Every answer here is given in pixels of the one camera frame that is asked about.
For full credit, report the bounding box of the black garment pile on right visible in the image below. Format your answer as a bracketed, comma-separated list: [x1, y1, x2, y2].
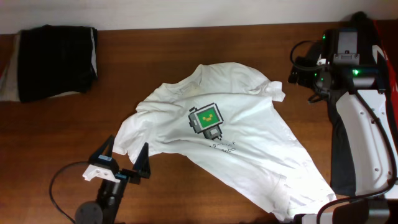
[324, 12, 397, 198]

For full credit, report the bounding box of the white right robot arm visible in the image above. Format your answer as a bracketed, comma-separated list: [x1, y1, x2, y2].
[289, 28, 397, 223]

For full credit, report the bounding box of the white t-shirt with robot print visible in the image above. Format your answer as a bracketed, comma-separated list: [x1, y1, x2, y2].
[113, 63, 336, 221]

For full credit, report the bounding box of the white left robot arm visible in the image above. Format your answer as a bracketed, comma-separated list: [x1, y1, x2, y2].
[75, 136, 151, 224]

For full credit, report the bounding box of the folded black clothes stack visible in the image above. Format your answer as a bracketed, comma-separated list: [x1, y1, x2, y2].
[1, 25, 98, 103]

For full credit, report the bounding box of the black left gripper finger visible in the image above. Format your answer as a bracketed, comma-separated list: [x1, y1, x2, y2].
[89, 135, 114, 159]
[133, 142, 151, 179]

